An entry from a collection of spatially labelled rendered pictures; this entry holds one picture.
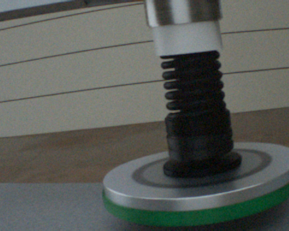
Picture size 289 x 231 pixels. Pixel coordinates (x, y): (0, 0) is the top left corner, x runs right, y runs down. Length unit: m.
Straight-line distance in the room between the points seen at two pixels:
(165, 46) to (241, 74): 6.09
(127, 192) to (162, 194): 0.04
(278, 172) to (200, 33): 0.15
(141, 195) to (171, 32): 0.16
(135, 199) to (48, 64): 6.49
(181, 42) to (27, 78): 6.59
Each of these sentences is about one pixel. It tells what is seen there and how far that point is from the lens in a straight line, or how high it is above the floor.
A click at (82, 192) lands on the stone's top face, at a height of 0.87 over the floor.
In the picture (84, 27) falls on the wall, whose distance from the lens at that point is 6.80.
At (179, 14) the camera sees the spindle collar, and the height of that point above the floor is 1.09.
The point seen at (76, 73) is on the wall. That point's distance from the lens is 6.86.
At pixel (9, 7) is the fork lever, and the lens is 0.50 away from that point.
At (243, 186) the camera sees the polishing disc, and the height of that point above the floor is 0.93.
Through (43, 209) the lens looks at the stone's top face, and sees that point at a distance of 0.69.
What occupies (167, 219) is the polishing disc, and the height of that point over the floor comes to 0.91.
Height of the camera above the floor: 1.07
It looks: 8 degrees down
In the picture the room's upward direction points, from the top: 7 degrees counter-clockwise
